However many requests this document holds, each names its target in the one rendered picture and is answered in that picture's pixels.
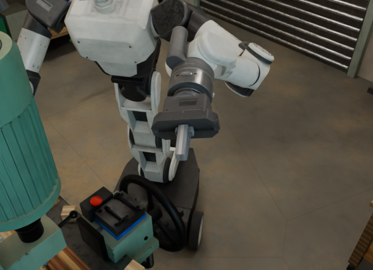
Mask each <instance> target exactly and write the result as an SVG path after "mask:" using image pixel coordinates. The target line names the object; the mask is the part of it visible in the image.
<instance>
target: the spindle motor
mask: <svg viewBox="0 0 373 270"><path fill-rule="evenodd" d="M60 191H61V180H60V177H59V174H58V171H57V168H56V164H55V162H54V159H53V156H52V152H51V149H50V146H49V143H48V140H47V136H46V133H45V130H44V127H43V124H42V120H41V117H40V115H39V112H38V108H37V105H36V102H35V99H34V95H33V93H32V88H31V85H30V82H29V79H28V76H27V72H26V69H25V66H24V63H23V59H22V56H21V53H20V51H19V47H18V45H17V43H16V42H15V41H14V40H13V39H12V38H11V37H10V36H9V35H7V34H5V33H4V32H1V31H0V232H8V231H13V230H15V229H19V228H22V227H24V226H27V225H29V224H31V223H33V222H34V221H36V220H38V219H39V218H41V217H42V216H43V215H45V214H46V213H47V212H48V211H49V210H50V209H51V208H52V206H53V205H54V204H55V202H56V201H57V199H58V197H59V194H60Z"/></svg>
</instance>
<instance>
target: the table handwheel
mask: <svg viewBox="0 0 373 270"><path fill-rule="evenodd" d="M130 183H134V184H137V185H139V186H141V187H143V188H144V189H146V190H147V198H148V204H147V212H148V214H149V215H150V216H151V217H152V225H153V224H155V223H156V225H157V226H158V227H159V228H160V229H161V230H162V231H163V233H164V234H165V235H166V236H167V237H168V239H169V240H170V241H171V243H170V242H167V241H165V240H163V239H162V238H160V237H159V236H157V235H156V234H155V233H153V236H154V237H155V238H156V239H157V240H158V241H159V247H160V248H161V249H163V250H166V251H169V252H179V251H181V250H182V249H183V248H184V247H185V245H186V243H187V230H186V227H185V224H184V221H183V219H182V217H181V215H180V213H179V212H178V210H177V208H176V207H175V205H174V204H173V202H172V201H171V200H170V199H169V197H168V196H167V195H166V194H165V193H164V192H163V191H162V190H161V189H160V188H159V187H158V186H157V185H155V184H154V183H153V182H151V181H150V180H148V179H146V178H145V177H142V176H140V175H137V174H128V175H126V176H124V177H123V178H122V179H121V181H120V184H119V192H120V191H124V192H125V193H126V194H128V184H130ZM153 196H154V197H155V198H156V199H157V200H158V201H159V202H160V203H161V204H162V206H163V207H164V208H165V210H166V211H167V212H168V214H169V215H170V217H171V219H172V221H173V223H174V225H175V227H176V230H177V234H178V240H176V239H175V238H174V237H173V235H172V234H171V233H170V232H169V231H168V229H167V228H166V227H165V225H164V224H163V223H162V221H161V220H160V219H161V218H162V216H163V213H162V210H161V208H160V207H159V206H158V205H157V204H156V203H153Z"/></svg>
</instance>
